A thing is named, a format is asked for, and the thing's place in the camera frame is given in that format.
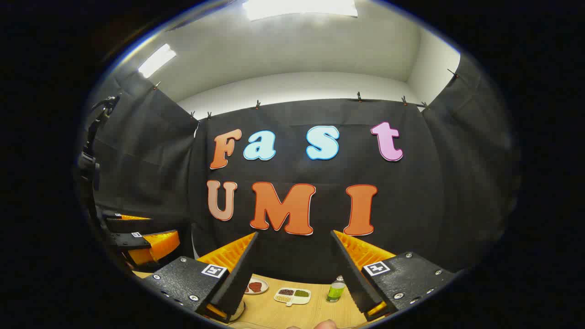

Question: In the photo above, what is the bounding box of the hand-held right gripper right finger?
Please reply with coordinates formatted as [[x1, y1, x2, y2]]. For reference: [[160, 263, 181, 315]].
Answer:
[[330, 230, 457, 323]]

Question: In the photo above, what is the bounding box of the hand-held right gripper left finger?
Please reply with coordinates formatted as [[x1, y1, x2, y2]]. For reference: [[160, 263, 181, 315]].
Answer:
[[139, 232, 261, 323]]

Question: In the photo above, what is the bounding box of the white plate with red meat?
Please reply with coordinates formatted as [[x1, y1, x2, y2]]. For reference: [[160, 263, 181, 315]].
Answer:
[[245, 277, 269, 295]]

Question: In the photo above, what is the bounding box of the green label bottle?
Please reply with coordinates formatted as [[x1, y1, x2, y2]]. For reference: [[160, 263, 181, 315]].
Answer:
[[326, 276, 346, 303]]

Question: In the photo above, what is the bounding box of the white divided bean dish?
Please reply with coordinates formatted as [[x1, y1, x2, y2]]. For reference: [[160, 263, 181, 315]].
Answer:
[[273, 287, 312, 307]]

